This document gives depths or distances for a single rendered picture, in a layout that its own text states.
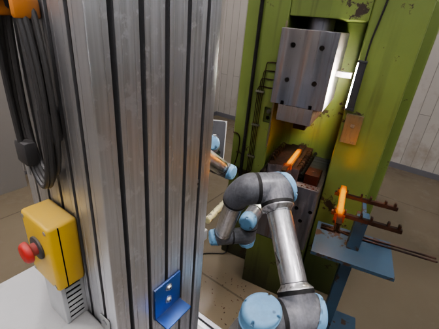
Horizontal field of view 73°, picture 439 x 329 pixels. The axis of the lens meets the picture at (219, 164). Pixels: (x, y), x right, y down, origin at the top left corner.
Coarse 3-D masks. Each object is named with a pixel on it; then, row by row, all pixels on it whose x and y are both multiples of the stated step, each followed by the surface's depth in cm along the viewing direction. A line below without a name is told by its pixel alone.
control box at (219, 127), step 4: (216, 120) 188; (220, 120) 188; (216, 124) 188; (220, 124) 188; (224, 124) 188; (212, 128) 187; (216, 128) 188; (220, 128) 188; (224, 128) 188; (212, 132) 188; (216, 132) 188; (220, 132) 188; (224, 132) 188; (216, 136) 187; (220, 136) 187; (224, 136) 187; (220, 140) 187; (224, 140) 187; (220, 144) 187; (224, 144) 187; (220, 148) 187; (224, 148) 187; (224, 152) 187; (220, 156) 186
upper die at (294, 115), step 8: (280, 104) 171; (280, 112) 173; (288, 112) 171; (296, 112) 168; (304, 112) 166; (312, 112) 165; (320, 112) 195; (280, 120) 174; (288, 120) 172; (296, 120) 170; (304, 120) 168; (312, 120) 173
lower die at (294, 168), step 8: (288, 144) 221; (288, 152) 205; (304, 152) 207; (272, 160) 193; (280, 160) 192; (296, 160) 191; (272, 168) 188; (280, 168) 186; (296, 168) 182; (296, 176) 183
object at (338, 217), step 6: (342, 186) 166; (342, 192) 160; (342, 198) 154; (342, 204) 148; (336, 210) 146; (342, 210) 144; (336, 216) 137; (342, 216) 137; (336, 222) 133; (342, 222) 139; (336, 228) 133
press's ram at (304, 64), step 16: (288, 32) 155; (304, 32) 152; (320, 32) 148; (336, 32) 145; (288, 48) 158; (304, 48) 154; (320, 48) 151; (336, 48) 148; (288, 64) 161; (304, 64) 157; (320, 64) 154; (336, 64) 162; (288, 80) 164; (304, 80) 160; (320, 80) 157; (336, 80) 184; (272, 96) 171; (288, 96) 167; (304, 96) 163; (320, 96) 159
